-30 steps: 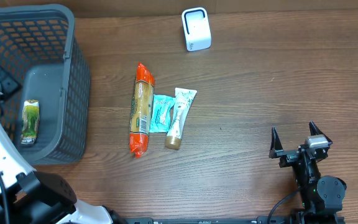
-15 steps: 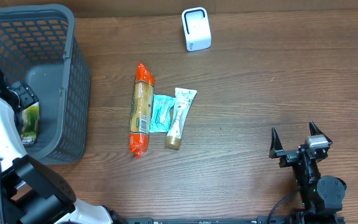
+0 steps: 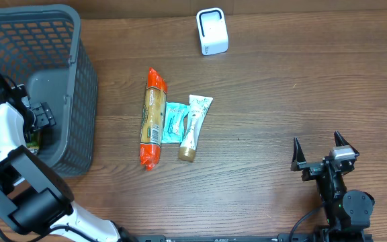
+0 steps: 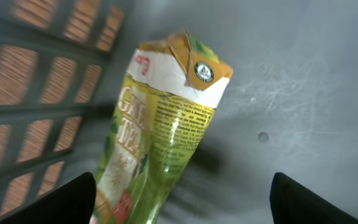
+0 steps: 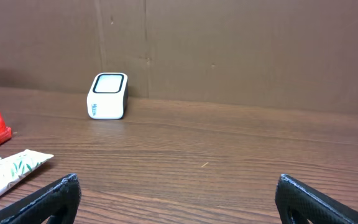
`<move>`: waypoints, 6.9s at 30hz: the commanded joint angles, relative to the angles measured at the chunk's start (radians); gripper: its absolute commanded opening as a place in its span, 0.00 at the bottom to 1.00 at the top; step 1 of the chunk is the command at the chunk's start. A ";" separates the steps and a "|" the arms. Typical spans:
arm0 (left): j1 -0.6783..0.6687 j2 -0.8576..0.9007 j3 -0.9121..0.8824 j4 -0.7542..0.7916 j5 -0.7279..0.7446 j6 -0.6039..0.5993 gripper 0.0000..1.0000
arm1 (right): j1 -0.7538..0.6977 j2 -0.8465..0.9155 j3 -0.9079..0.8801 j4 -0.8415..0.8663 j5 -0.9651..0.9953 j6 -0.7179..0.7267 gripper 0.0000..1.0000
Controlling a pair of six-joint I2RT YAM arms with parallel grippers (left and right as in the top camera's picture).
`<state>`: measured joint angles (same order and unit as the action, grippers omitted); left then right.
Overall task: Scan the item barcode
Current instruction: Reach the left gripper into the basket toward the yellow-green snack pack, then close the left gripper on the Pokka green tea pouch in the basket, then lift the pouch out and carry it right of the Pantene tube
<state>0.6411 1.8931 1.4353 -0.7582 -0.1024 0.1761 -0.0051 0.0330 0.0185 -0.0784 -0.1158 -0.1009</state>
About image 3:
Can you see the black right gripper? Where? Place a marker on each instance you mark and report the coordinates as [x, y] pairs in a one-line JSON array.
[[312, 167]]

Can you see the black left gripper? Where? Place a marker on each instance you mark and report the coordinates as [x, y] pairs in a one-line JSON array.
[[42, 115]]

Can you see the green jasmine tea pouch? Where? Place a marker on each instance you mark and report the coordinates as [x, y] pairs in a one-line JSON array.
[[34, 141]]

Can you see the orange spaghetti pasta packet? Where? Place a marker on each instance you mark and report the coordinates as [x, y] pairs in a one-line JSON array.
[[153, 120]]

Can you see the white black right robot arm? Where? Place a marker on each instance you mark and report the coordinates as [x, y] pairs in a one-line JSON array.
[[348, 212]]

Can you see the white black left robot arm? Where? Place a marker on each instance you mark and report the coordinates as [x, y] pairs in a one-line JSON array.
[[33, 197]]

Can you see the white barcode scanner stand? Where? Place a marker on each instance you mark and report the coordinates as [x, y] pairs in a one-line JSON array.
[[212, 31]]

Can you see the grey plastic shopping basket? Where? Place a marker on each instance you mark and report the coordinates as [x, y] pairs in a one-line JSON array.
[[41, 47]]

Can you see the white floral cream tube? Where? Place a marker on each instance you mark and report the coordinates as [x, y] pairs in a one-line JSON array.
[[198, 108]]

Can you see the teal snack packet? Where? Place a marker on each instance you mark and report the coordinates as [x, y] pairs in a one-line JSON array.
[[174, 128]]

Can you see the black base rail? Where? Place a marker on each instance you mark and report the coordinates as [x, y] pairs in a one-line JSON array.
[[282, 237]]

